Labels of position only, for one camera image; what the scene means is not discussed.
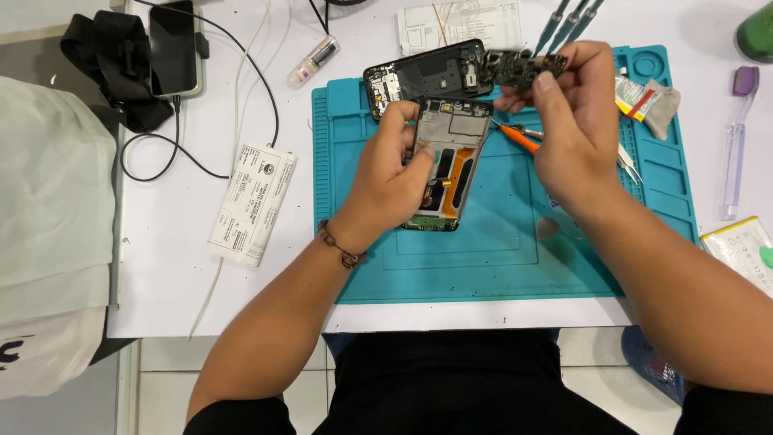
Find black phone back cover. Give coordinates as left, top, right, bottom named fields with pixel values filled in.
left=363, top=39, right=503, bottom=122

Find thin black cable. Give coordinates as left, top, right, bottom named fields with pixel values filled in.
left=307, top=0, right=331, bottom=35

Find printed paper sheet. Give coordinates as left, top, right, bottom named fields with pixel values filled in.
left=396, top=0, right=524, bottom=59

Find teal handled precision tool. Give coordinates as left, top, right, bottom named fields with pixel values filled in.
left=546, top=0, right=589, bottom=55
left=531, top=0, right=571, bottom=58
left=564, top=0, right=606, bottom=46

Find dark phone circuit board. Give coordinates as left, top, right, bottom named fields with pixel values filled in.
left=482, top=50, right=570, bottom=89

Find person's left hand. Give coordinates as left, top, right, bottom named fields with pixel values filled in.
left=329, top=99, right=438, bottom=255

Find person's right hand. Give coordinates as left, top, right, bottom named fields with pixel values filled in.
left=492, top=41, right=630, bottom=213

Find orange handled screwdriver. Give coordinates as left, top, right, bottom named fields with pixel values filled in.
left=490, top=118, right=542, bottom=156

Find white cable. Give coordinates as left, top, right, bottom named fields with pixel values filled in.
left=186, top=0, right=274, bottom=343

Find blue plastic basket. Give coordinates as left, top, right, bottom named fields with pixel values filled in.
left=620, top=325, right=687, bottom=407

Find white phone battery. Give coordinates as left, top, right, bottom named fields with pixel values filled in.
left=699, top=215, right=773, bottom=298

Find person's black clothing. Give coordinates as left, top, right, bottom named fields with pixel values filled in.
left=183, top=328, right=773, bottom=435

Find yellow white glue tube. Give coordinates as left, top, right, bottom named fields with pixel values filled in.
left=614, top=75, right=657, bottom=123

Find grey cloth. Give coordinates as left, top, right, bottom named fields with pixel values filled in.
left=643, top=79, right=682, bottom=141

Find black smartphone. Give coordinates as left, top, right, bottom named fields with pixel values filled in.
left=147, top=0, right=204, bottom=101

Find teal silicone repair mat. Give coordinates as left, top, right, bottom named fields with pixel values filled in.
left=310, top=45, right=703, bottom=305

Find black strap bag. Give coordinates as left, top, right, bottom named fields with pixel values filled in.
left=60, top=10, right=210, bottom=134

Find white plastic bag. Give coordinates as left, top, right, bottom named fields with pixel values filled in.
left=0, top=75, right=119, bottom=401

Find green bottle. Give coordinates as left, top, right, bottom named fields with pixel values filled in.
left=734, top=0, right=773, bottom=65

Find small clear liquid bottle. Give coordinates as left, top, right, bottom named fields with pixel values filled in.
left=286, top=34, right=341, bottom=91

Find black charging cable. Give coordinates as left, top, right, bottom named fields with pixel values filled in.
left=120, top=0, right=280, bottom=183

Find silver tweezers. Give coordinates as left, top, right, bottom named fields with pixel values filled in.
left=616, top=141, right=645, bottom=186

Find phone screen frame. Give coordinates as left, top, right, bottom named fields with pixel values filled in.
left=401, top=95, right=495, bottom=234

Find purple clear toothbrush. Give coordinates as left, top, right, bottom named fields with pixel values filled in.
left=719, top=65, right=761, bottom=222

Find brown beaded bracelet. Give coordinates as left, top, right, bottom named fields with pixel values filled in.
left=316, top=219, right=368, bottom=270

